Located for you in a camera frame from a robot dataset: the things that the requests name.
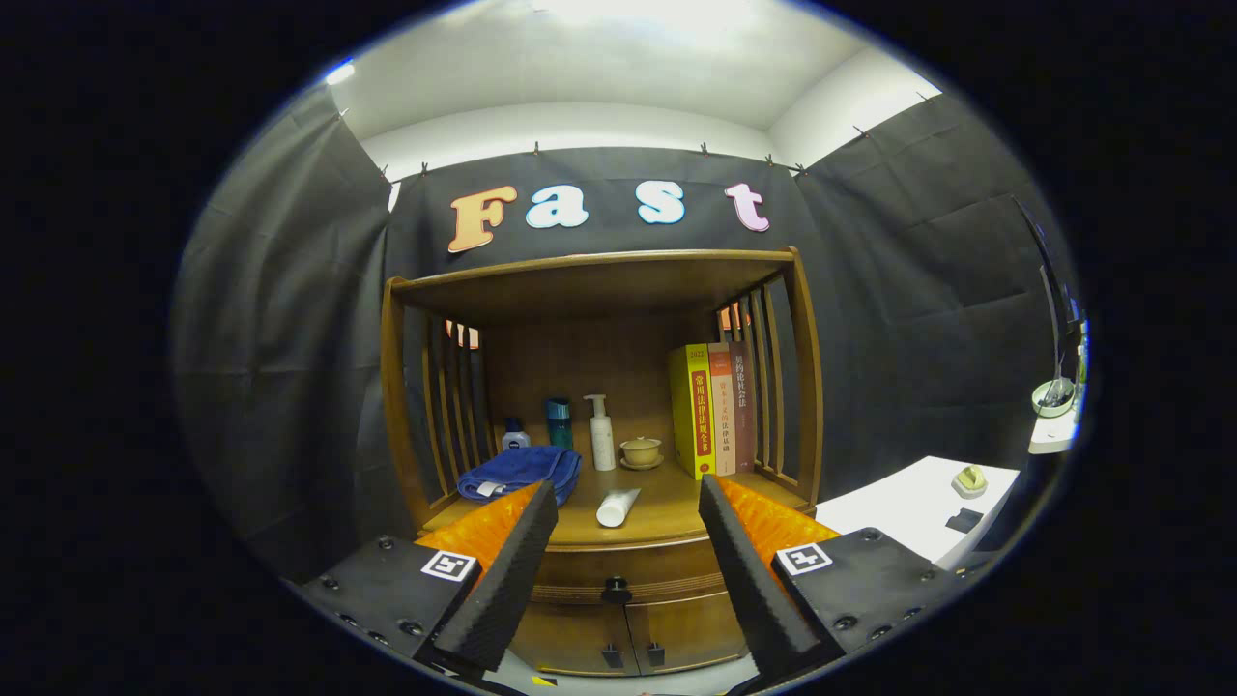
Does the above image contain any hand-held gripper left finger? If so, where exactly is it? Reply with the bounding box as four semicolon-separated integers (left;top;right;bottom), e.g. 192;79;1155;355
295;480;560;678

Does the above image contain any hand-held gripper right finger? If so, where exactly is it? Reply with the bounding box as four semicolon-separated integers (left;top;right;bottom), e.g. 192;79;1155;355
698;474;967;682

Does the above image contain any white green tube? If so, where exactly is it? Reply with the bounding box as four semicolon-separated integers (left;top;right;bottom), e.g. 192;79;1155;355
595;487;643;529

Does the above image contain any wooden cabinet door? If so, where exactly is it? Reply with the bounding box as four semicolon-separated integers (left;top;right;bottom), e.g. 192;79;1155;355
507;601;639;678
628;592;751;675

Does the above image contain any wooden countertop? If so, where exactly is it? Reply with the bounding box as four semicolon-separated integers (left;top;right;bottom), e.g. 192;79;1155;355
417;462;818;552

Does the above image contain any wooden cabinet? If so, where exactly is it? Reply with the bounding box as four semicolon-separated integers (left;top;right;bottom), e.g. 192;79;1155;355
380;247;824;678

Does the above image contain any blue folded towel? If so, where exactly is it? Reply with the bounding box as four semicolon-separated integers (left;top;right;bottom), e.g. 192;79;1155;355
456;446;584;506

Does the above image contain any white side table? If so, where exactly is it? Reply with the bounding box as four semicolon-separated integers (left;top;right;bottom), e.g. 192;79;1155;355
815;456;1021;566

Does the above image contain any white pump bottle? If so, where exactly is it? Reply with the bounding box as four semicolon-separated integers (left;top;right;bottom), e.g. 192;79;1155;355
583;393;617;472

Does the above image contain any brown book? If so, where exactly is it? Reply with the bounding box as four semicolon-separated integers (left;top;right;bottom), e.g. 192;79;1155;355
729;342;757;474

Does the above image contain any yellow book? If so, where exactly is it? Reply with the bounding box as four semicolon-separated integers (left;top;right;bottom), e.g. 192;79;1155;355
668;344;714;480

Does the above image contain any orange book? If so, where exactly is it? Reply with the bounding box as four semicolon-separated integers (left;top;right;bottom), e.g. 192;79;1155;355
708;343;735;477

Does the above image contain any small white block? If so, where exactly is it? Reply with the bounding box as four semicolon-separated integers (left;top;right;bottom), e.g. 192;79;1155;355
1027;411;1079;455

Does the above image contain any white round dish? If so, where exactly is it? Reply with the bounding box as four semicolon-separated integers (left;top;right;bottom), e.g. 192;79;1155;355
1031;377;1076;419

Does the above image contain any black backdrop cloth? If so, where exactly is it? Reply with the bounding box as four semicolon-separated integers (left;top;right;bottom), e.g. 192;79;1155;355
172;87;1083;581

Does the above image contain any thin black stand pole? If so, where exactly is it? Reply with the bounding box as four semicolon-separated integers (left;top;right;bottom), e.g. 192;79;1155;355
1013;198;1083;383

